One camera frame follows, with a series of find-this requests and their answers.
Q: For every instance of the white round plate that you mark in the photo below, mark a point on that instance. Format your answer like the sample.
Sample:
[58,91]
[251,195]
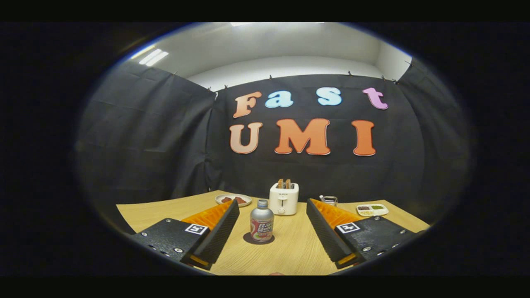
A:
[232,204]

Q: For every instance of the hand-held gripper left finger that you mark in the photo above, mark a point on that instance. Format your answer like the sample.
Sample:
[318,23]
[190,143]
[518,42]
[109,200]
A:
[219,236]

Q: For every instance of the silver juice bottle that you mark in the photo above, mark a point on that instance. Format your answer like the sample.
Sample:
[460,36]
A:
[261,221]

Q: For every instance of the white toaster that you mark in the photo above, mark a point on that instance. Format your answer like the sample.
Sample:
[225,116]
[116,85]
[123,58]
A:
[283,200]

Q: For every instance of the white divided condiment dish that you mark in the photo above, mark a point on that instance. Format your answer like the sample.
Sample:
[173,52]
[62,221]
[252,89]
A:
[372,213]

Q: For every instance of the wooden table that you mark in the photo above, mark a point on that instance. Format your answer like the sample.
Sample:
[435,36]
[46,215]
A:
[290,248]

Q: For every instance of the dark brown round coaster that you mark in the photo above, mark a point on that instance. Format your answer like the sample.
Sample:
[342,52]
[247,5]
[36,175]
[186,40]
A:
[246,239]

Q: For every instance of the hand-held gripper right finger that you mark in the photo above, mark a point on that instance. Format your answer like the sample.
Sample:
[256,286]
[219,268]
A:
[325,236]

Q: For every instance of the black backdrop cloth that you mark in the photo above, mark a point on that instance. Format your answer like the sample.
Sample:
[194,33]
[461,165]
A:
[145,136]

